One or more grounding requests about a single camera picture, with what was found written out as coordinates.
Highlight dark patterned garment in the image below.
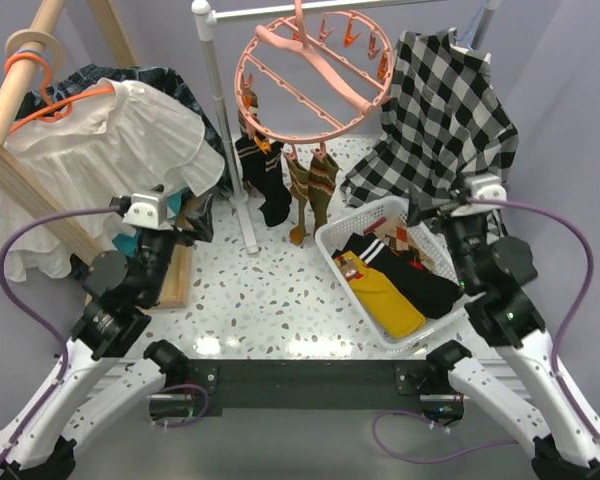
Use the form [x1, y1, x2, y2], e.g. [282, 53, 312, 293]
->
[14, 64, 231, 196]

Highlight yellow sock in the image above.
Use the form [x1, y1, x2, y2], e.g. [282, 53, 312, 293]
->
[333, 251, 426, 339]

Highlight wooden clothes rack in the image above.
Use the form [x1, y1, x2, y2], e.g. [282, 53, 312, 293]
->
[0, 0, 191, 311]

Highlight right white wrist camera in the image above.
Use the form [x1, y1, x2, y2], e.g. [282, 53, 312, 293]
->
[451, 173, 507, 217]

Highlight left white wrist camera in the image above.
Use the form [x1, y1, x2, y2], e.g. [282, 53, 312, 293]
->
[110, 191, 172, 231]

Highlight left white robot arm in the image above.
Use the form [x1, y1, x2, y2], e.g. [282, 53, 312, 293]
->
[0, 185, 207, 479]

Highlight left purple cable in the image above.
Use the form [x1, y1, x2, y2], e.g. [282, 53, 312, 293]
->
[0, 207, 211, 480]

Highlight blue clothes hanger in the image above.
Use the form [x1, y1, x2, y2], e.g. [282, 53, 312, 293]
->
[453, 0, 488, 50]

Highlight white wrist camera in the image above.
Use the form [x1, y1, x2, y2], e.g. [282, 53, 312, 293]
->
[451, 173, 507, 217]
[110, 191, 172, 231]

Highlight olive orange sock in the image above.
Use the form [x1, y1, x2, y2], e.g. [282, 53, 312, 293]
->
[284, 151, 309, 245]
[308, 153, 339, 231]

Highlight black striped sock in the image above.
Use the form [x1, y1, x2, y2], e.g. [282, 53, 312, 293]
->
[258, 141, 292, 227]
[235, 135, 273, 194]

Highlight teal cloth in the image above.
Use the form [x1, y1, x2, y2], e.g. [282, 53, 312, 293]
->
[112, 190, 184, 256]

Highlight black white checkered shirt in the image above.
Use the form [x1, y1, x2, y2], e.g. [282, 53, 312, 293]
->
[341, 28, 519, 207]

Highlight black white banded sock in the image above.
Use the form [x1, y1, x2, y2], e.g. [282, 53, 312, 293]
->
[343, 234, 463, 319]

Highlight white plastic basket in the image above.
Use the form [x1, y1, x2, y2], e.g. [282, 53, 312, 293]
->
[315, 197, 469, 350]

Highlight white metal clothes rail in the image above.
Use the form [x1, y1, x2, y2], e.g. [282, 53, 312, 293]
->
[190, 0, 501, 256]

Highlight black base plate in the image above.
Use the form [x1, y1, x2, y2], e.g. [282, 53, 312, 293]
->
[147, 357, 485, 426]

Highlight orange clothes hanger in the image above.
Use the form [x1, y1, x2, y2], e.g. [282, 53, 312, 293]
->
[4, 49, 115, 134]

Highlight white blouse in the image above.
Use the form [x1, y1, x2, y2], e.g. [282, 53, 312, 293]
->
[0, 78, 225, 282]

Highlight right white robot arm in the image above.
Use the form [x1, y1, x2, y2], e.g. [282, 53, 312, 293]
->
[407, 190, 600, 479]

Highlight argyle patterned sock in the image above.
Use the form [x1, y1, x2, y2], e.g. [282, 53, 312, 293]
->
[363, 216, 436, 272]

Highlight pink round clip hanger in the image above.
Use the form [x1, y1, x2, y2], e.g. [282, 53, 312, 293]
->
[234, 13, 394, 153]

